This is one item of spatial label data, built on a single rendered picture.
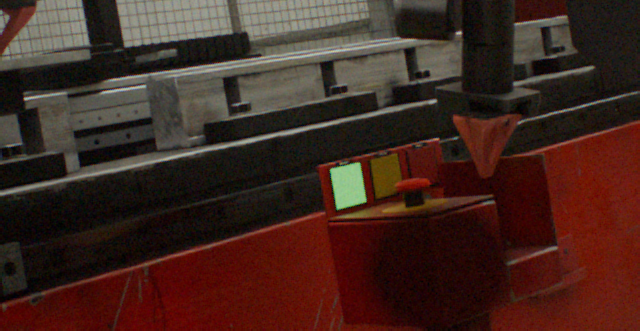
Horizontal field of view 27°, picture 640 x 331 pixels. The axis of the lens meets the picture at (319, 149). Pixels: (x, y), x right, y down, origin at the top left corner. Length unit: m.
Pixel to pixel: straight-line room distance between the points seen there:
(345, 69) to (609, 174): 0.56
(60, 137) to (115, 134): 0.39
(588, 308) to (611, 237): 0.14
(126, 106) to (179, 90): 0.29
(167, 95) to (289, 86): 0.21
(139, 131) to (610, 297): 0.83
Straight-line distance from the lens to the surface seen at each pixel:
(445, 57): 2.17
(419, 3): 1.47
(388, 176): 1.55
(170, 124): 1.74
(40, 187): 1.42
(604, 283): 2.28
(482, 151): 1.49
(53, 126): 1.59
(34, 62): 1.27
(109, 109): 1.98
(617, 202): 2.33
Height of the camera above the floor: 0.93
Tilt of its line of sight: 3 degrees down
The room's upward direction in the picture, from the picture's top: 10 degrees counter-clockwise
